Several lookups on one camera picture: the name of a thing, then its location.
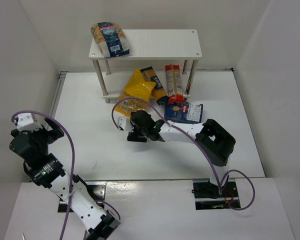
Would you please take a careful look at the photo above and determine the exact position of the yellow macaroni bag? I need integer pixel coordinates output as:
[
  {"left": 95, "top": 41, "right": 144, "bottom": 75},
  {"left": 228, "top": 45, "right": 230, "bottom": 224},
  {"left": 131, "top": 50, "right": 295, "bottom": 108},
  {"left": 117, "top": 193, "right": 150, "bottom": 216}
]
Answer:
[{"left": 114, "top": 68, "right": 156, "bottom": 118}]

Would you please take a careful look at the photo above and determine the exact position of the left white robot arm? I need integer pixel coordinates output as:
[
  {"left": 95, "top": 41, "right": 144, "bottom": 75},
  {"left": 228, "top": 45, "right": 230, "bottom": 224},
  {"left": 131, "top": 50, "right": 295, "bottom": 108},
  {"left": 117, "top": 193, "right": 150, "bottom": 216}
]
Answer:
[{"left": 9, "top": 112, "right": 121, "bottom": 240}]

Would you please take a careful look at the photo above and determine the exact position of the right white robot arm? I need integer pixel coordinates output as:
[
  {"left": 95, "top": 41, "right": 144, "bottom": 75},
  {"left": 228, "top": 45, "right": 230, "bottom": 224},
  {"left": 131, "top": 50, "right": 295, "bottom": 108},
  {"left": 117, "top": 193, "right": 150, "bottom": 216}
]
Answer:
[{"left": 128, "top": 110, "right": 236, "bottom": 193}]

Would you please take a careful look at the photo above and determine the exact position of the blue Barilla pasta box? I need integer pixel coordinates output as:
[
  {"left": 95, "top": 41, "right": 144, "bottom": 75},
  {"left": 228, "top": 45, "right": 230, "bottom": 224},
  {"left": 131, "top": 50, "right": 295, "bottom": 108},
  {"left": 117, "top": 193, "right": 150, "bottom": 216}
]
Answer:
[{"left": 164, "top": 102, "right": 204, "bottom": 124}]

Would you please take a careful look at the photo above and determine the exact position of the blue clear pasta bag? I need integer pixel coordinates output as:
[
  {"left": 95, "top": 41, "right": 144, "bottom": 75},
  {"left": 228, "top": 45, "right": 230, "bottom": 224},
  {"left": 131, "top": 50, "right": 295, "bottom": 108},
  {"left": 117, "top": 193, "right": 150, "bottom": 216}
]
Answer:
[{"left": 90, "top": 22, "right": 130, "bottom": 59}]

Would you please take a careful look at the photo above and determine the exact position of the white two-tier shelf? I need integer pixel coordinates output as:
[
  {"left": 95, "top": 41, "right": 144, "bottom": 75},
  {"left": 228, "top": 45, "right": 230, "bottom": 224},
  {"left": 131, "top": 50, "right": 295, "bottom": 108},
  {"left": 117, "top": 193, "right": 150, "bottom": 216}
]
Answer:
[{"left": 88, "top": 29, "right": 202, "bottom": 103}]

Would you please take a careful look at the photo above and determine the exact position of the yellow spaghetti pack blue label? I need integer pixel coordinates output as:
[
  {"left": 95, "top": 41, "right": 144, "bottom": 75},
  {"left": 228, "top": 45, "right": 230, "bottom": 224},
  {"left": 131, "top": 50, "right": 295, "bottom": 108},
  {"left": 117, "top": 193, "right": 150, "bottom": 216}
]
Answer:
[{"left": 140, "top": 66, "right": 169, "bottom": 106}]

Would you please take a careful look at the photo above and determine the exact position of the red spaghetti pack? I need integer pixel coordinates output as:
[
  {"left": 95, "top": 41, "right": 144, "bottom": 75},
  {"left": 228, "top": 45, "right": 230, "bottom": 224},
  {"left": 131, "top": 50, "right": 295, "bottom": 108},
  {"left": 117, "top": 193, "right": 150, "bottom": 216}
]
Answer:
[{"left": 165, "top": 64, "right": 185, "bottom": 104}]

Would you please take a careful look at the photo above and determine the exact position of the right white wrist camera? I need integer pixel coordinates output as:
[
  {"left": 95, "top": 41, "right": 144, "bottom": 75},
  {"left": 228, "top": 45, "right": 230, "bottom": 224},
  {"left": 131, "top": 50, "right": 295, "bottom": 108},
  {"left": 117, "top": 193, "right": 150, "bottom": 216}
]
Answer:
[{"left": 117, "top": 117, "right": 130, "bottom": 131}]

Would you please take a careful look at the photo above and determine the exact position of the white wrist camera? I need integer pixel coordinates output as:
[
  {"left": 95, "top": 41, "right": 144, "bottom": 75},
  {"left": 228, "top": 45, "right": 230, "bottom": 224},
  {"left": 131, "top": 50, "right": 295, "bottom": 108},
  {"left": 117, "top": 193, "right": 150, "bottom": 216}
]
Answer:
[
  {"left": 14, "top": 113, "right": 42, "bottom": 132},
  {"left": 117, "top": 117, "right": 130, "bottom": 131}
]

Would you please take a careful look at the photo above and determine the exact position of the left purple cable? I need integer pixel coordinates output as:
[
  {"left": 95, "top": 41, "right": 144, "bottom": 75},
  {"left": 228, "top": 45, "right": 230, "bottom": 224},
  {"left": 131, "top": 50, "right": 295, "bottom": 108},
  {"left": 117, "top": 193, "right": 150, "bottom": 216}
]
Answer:
[{"left": 11, "top": 110, "right": 122, "bottom": 240}]

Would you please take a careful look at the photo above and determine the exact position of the purple cable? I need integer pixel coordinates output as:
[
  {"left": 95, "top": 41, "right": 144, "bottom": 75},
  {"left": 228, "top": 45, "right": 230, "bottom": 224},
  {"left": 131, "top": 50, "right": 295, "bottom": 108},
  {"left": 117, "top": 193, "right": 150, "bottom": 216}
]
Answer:
[
  {"left": 110, "top": 97, "right": 256, "bottom": 211},
  {"left": 11, "top": 110, "right": 122, "bottom": 240}
]

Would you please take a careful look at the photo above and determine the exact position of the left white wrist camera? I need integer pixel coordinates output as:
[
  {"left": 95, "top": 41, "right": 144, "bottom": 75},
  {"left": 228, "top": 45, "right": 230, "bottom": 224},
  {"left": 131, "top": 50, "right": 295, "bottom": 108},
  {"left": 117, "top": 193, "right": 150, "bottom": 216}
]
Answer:
[{"left": 14, "top": 113, "right": 42, "bottom": 132}]

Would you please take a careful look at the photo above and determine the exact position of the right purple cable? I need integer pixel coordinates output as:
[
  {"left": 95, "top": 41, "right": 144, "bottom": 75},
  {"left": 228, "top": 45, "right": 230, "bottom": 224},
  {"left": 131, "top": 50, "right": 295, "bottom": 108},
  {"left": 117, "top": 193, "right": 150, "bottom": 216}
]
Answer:
[{"left": 110, "top": 97, "right": 256, "bottom": 211}]

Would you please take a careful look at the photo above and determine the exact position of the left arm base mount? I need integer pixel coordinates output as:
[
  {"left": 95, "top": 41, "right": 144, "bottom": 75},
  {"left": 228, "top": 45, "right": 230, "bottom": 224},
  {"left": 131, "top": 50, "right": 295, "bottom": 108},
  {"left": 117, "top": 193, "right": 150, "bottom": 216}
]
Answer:
[{"left": 57, "top": 181, "right": 106, "bottom": 213}]

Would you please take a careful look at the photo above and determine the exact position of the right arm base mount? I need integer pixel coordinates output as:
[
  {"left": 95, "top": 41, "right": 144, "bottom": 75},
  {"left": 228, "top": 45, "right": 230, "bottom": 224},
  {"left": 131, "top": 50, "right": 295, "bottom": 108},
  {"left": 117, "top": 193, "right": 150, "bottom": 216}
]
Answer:
[{"left": 191, "top": 180, "right": 241, "bottom": 211}]

